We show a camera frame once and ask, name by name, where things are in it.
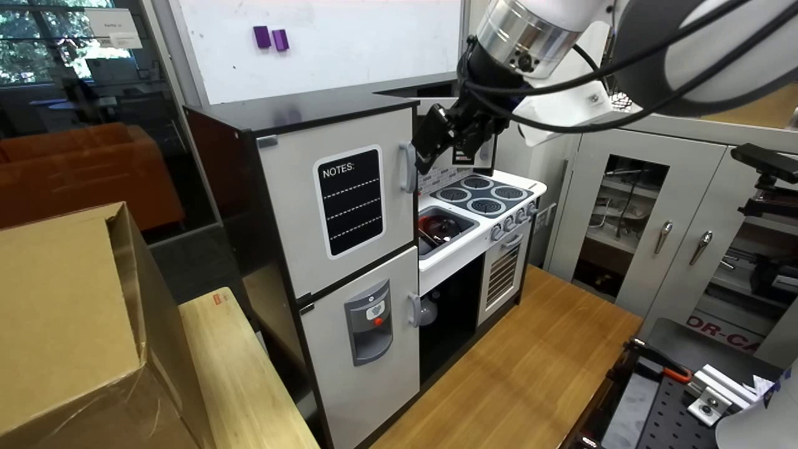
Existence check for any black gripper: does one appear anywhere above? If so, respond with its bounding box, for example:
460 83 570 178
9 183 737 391
413 44 514 174

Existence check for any grey handle of chalkboard door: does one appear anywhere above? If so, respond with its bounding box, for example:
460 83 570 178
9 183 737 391
398 143 419 198

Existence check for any white metal cabinet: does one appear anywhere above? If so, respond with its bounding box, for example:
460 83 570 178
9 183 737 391
543 109 798 369

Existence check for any white vented toy oven door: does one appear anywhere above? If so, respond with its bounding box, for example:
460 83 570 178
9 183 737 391
477 235 530 330

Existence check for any white glass cabinet door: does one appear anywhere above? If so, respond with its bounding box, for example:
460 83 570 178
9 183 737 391
644 144 798 352
547 122 728 319

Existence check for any white door with water dispenser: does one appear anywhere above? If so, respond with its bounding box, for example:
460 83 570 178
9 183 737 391
298 245 425 449

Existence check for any toy microwave with black keypad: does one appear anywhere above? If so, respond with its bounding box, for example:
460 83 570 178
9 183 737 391
414 95 502 172

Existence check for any toy pot with glass lid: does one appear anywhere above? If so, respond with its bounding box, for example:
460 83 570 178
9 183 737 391
419 209 469 253

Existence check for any whiteboard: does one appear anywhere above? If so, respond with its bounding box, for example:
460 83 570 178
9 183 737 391
169 0 481 107

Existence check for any black white toy kitchen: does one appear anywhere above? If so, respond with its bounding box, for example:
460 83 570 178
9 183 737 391
183 69 551 449

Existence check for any light wooden board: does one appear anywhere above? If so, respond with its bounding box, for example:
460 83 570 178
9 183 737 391
177 284 323 449

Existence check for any brown couch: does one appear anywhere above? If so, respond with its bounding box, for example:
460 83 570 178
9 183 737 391
0 122 187 235

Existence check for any black perforated breadboard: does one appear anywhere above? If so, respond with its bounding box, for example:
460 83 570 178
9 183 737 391
635 376 726 449

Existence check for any large brown cardboard box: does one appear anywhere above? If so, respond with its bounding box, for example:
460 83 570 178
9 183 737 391
0 200 202 449

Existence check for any light grey rounded housing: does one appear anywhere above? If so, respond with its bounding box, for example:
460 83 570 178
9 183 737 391
714 365 798 449

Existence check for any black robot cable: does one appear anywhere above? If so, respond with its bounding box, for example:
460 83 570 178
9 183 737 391
460 0 757 95
494 3 798 135

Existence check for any grey handle of dispenser door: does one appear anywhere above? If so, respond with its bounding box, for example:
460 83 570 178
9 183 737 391
405 291 441 330

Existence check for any silver cabinet door handle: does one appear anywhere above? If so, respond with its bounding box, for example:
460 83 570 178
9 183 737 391
652 220 677 258
689 230 716 266

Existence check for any black clamp mount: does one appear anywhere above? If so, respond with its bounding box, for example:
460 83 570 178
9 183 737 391
728 143 798 220

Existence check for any orange handled tool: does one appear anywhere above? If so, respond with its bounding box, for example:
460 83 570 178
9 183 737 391
635 340 693 386

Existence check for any aluminium bracket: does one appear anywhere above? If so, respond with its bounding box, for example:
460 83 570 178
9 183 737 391
684 360 780 431

